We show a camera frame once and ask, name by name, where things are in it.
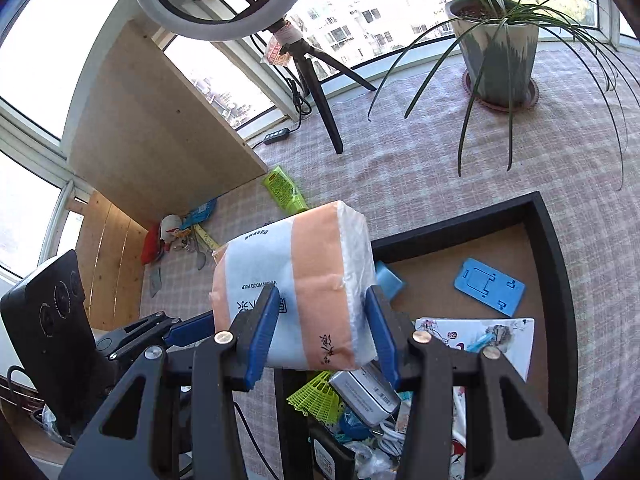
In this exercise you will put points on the grey ceramic flower pot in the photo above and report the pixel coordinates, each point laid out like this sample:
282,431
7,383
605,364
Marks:
500,60

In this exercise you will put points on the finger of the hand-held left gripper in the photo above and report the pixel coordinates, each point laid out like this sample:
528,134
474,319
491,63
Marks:
145,327
192,329

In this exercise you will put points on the wooden slatted panel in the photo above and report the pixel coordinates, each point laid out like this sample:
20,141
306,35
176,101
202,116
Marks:
110,270

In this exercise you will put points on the orange white tissue pack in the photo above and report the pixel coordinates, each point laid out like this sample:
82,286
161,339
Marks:
300,270

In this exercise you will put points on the black tray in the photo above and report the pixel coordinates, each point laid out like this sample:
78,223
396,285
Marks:
555,270

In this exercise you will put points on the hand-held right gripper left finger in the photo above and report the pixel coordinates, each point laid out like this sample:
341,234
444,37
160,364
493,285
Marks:
260,330

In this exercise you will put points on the brown pot saucer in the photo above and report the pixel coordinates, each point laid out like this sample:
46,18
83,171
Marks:
475,99

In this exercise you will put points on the silver power bank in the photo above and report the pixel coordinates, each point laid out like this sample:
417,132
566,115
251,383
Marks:
360,392

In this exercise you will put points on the light blue box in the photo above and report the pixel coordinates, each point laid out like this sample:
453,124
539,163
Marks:
387,280

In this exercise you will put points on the black wet wipes pack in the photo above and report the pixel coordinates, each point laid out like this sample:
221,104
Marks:
325,460

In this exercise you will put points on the grey foil sachet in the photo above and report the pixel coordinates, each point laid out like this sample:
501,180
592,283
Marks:
155,282

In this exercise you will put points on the blue plastic packet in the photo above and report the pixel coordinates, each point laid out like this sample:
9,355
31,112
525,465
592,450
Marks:
200,215

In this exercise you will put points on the white printed card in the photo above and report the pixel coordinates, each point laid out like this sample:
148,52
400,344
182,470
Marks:
500,345

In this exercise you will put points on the green shuttlecock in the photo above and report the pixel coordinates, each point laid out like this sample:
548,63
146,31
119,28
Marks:
320,395

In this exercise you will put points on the light wooden board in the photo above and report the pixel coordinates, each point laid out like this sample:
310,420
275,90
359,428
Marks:
150,135

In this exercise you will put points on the green tube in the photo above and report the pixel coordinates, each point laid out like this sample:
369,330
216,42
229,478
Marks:
282,187

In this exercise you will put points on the pink plaid clothed desktop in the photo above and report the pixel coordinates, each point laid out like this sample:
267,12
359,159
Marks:
400,170

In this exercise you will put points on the green spider plant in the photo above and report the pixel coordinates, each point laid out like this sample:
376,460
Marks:
492,7

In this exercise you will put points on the pink paper tag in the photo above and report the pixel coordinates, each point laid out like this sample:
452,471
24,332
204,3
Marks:
277,52

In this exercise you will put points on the blue phone stand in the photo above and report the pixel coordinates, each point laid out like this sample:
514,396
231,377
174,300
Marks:
490,287

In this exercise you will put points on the red cloth pouch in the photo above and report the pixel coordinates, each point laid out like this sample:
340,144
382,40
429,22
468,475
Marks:
150,250

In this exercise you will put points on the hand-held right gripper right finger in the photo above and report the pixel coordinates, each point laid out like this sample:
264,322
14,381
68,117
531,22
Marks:
382,330

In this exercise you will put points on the white window frame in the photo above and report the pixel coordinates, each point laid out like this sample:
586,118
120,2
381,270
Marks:
30,135

